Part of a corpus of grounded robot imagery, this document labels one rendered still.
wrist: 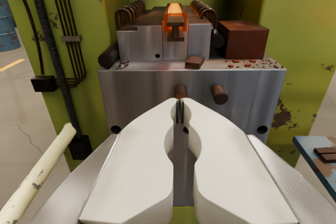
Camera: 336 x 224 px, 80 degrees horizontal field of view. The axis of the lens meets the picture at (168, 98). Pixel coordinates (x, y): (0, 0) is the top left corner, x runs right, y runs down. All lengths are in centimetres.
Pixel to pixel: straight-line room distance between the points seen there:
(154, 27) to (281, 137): 61
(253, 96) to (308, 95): 35
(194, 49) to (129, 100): 18
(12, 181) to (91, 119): 101
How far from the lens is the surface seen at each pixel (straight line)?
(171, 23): 34
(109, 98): 46
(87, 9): 62
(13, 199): 62
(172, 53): 46
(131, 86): 43
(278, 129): 82
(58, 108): 79
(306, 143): 68
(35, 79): 73
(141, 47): 46
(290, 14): 66
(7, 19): 507
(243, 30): 47
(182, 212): 73
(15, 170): 175
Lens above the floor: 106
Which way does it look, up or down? 29 degrees down
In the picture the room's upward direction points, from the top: 1 degrees counter-clockwise
